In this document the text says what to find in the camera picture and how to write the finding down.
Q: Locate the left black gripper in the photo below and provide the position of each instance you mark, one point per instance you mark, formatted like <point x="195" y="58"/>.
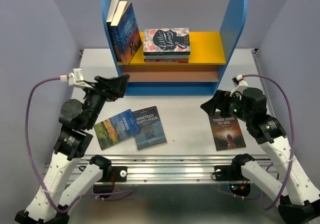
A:
<point x="114" y="88"/>

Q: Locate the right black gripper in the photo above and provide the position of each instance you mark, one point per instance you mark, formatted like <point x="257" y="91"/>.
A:
<point x="220" y="98"/>

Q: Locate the Jane Eyre blue book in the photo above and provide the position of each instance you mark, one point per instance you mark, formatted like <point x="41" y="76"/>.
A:
<point x="125" y="32"/>

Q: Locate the Nineteen Eighty-Four blue book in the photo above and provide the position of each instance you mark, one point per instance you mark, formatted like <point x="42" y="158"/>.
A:
<point x="151" y="129"/>

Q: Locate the A Tale of Two Cities book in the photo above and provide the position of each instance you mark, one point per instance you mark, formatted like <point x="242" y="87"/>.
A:
<point x="110" y="16"/>

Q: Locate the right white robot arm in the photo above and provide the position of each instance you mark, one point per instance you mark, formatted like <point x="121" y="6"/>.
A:
<point x="296" y="196"/>

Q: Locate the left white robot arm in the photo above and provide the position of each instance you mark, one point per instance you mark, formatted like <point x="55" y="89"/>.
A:
<point x="70" y="147"/>

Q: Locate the red book in stack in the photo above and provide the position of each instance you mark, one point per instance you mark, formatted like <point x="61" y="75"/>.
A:
<point x="184" y="61"/>

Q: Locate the teal book in stack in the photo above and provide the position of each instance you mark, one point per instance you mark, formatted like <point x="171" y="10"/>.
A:
<point x="167" y="56"/>

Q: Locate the Three Days to See book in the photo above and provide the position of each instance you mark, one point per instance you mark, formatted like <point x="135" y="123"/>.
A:
<point x="226" y="132"/>

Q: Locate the Animal Farm landscape book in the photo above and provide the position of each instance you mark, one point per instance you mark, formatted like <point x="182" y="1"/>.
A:
<point x="116" y="129"/>

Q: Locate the blue wooden bookshelf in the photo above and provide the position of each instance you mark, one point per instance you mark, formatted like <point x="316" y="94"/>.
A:
<point x="210" y="54"/>

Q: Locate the Little Women floral book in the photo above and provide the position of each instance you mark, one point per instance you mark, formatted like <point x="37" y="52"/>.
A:
<point x="166" y="41"/>

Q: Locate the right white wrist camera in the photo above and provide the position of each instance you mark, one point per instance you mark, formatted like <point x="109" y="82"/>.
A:
<point x="240" y="84"/>

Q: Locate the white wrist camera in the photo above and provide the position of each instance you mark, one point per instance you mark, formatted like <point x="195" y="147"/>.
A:
<point x="76" y="79"/>
<point x="240" y="84"/>

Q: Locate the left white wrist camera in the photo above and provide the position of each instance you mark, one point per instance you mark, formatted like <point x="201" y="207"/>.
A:
<point x="76" y="79"/>

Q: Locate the aluminium mounting rail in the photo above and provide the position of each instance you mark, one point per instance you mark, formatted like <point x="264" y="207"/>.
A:
<point x="160" y="169"/>

